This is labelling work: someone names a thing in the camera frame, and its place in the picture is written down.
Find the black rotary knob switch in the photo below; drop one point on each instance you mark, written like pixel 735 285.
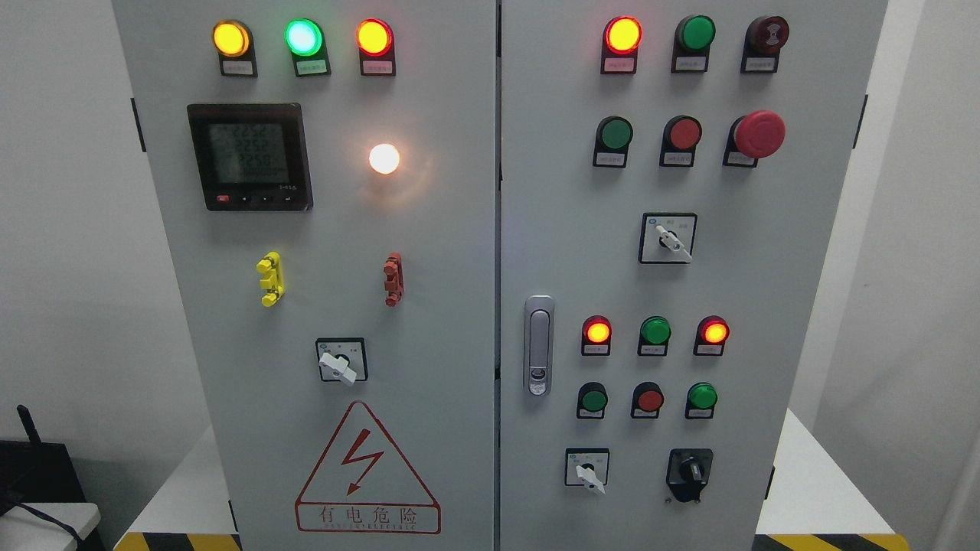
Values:
pixel 688 472

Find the grey electrical control cabinet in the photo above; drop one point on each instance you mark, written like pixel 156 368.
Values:
pixel 494 109

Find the red terminal connector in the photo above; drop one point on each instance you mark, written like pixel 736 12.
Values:
pixel 393 285

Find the red lit indicator middle left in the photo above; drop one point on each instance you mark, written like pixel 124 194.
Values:
pixel 596 333

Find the red lit indicator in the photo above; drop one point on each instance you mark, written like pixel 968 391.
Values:
pixel 621 39
pixel 596 333

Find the white lit indicator lamp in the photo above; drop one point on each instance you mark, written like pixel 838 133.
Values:
pixel 384 158

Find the green push button lower left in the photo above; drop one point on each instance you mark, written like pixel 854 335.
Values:
pixel 592 401

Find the green push button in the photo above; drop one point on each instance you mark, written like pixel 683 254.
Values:
pixel 613 137
pixel 592 401

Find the green indicator light middle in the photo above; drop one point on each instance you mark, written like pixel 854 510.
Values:
pixel 654 337

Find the green push button upper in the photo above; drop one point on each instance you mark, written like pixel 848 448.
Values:
pixel 613 137

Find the red push button lower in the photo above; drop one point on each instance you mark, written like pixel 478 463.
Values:
pixel 647 401

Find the red push button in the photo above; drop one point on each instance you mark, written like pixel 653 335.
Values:
pixel 679 142
pixel 647 401

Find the yellow terminal connector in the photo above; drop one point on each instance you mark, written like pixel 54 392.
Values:
pixel 270 268

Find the red indicator light middle right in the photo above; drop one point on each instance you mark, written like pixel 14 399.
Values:
pixel 712 334

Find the red push button upper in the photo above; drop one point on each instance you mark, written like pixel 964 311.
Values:
pixel 679 142

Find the red electrical hazard warning sticker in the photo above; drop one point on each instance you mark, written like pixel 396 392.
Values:
pixel 363 483

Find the green illuminated button lower right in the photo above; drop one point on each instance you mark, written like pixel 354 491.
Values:
pixel 701 401

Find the red indicator light left door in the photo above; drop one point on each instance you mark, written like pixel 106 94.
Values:
pixel 376 54

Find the black digital power meter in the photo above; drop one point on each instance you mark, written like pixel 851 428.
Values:
pixel 251 156

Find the red lit indicator top right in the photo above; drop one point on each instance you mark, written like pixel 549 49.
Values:
pixel 621 39

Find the green lit indicator light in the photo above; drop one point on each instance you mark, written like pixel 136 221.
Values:
pixel 305 40

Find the red emergency stop mushroom button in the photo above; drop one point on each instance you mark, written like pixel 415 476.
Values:
pixel 753 137

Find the green indicator light top right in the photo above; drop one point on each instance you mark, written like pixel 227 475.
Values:
pixel 692 44

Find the yellow indicator light top left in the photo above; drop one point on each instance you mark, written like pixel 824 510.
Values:
pixel 235 49

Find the dark red buzzer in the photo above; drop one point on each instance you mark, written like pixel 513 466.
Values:
pixel 764 39

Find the white platform with hazard stripes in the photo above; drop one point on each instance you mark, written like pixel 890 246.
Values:
pixel 812 505

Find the black device with antenna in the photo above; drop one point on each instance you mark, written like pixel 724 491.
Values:
pixel 37 472

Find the silver door handle lock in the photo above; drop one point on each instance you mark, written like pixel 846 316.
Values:
pixel 538 342

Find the white selector switch left door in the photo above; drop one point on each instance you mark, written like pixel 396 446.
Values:
pixel 342 359

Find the white selector switch upper right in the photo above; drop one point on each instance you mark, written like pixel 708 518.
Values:
pixel 667 238

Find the white selector switch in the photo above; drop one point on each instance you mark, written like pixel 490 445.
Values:
pixel 588 467
pixel 667 238

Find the white selector switch lower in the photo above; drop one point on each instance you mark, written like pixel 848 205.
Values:
pixel 588 467

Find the white box with black cable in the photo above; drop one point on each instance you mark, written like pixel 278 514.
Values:
pixel 22 531

